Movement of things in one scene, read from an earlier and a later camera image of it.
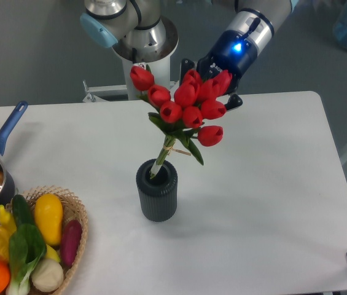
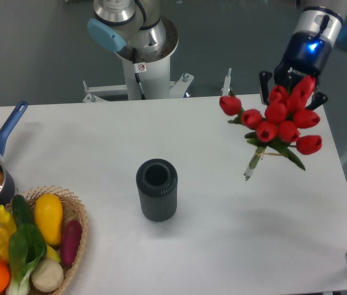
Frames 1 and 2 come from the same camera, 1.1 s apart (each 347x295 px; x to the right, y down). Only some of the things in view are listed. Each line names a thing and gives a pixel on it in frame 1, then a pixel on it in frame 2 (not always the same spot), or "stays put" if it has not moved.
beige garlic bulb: x=47 y=276 stays put
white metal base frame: x=88 y=96 stays put
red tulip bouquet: x=184 y=110 to x=278 y=129
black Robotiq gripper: x=232 y=51 to x=308 y=53
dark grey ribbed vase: x=158 y=195 stays put
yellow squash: x=48 y=210 stays put
